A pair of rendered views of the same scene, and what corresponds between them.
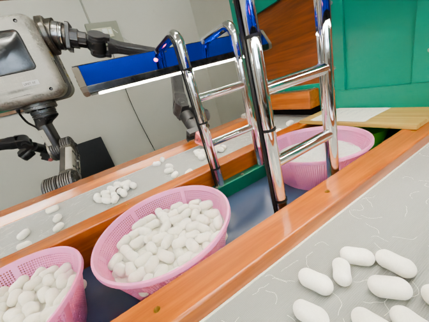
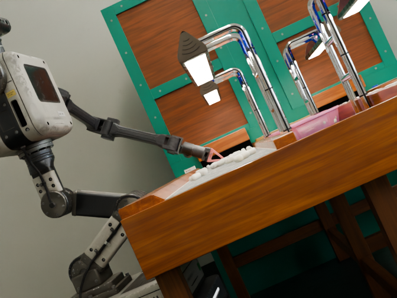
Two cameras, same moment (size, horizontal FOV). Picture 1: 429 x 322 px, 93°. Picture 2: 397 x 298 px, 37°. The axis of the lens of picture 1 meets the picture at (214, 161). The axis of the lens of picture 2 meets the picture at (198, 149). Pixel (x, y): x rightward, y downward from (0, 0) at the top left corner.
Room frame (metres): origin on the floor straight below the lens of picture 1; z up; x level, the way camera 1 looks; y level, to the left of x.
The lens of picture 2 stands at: (-0.40, 2.55, 0.79)
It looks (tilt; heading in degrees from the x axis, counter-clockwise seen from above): 1 degrees up; 297
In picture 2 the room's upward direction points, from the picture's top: 24 degrees counter-clockwise
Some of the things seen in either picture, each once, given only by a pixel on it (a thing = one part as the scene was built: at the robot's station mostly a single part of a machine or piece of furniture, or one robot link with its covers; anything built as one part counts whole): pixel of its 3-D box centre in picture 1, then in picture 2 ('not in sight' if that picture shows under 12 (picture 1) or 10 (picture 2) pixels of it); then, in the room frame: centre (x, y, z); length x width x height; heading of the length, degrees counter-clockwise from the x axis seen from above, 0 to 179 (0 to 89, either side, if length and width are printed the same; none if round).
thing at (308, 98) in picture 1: (285, 99); (221, 144); (0.94, -0.39, 0.83); 0.30 x 0.06 x 0.07; 23
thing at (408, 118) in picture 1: (359, 116); (283, 127); (0.61, -0.48, 0.77); 0.33 x 0.15 x 0.01; 23
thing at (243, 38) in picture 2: not in sight; (243, 103); (0.25, 0.85, 0.90); 0.20 x 0.19 x 0.45; 113
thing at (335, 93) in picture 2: not in sight; (336, 92); (0.31, -0.66, 0.83); 0.30 x 0.06 x 0.07; 23
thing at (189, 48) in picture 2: not in sight; (195, 61); (0.32, 0.88, 1.08); 0.62 x 0.08 x 0.07; 113
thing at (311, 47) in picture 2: not in sight; (318, 40); (0.19, -0.23, 1.08); 0.62 x 0.08 x 0.07; 113
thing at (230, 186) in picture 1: (212, 114); (240, 117); (0.63, -0.04, 0.90); 0.20 x 0.19 x 0.45; 113
